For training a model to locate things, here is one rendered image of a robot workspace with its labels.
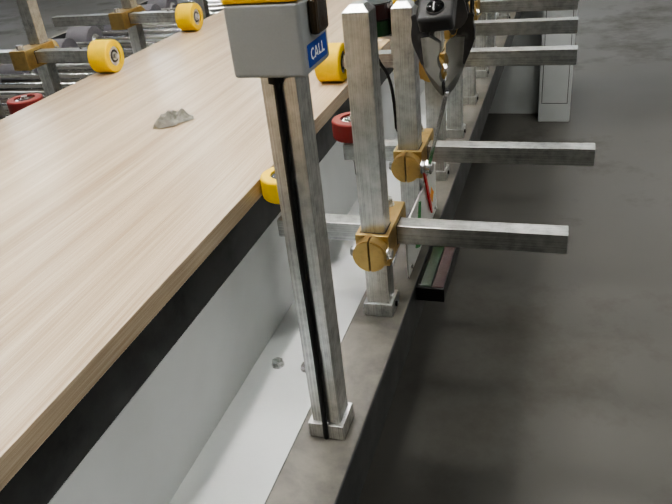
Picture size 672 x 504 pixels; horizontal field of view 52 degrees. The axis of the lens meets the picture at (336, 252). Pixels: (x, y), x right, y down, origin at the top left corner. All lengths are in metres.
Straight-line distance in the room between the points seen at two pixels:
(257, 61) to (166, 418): 0.48
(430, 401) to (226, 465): 1.05
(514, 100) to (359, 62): 3.10
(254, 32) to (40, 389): 0.39
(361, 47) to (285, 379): 0.51
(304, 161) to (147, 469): 0.44
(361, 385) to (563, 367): 1.21
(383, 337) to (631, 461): 0.97
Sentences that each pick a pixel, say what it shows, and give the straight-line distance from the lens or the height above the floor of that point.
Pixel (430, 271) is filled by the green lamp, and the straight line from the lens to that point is 1.16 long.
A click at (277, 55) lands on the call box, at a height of 1.17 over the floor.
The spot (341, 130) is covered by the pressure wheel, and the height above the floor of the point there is 0.90.
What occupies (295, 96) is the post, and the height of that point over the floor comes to 1.13.
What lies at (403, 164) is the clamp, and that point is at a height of 0.85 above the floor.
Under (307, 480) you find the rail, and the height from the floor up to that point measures 0.70.
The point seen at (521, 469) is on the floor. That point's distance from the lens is 1.79.
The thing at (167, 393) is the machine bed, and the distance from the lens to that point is 0.90.
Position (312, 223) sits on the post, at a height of 1.00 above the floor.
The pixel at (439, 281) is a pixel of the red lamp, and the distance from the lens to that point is 1.13.
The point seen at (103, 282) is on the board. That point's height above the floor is 0.90.
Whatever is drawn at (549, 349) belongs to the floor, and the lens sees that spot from 2.14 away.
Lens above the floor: 1.31
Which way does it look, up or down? 30 degrees down
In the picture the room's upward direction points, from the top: 6 degrees counter-clockwise
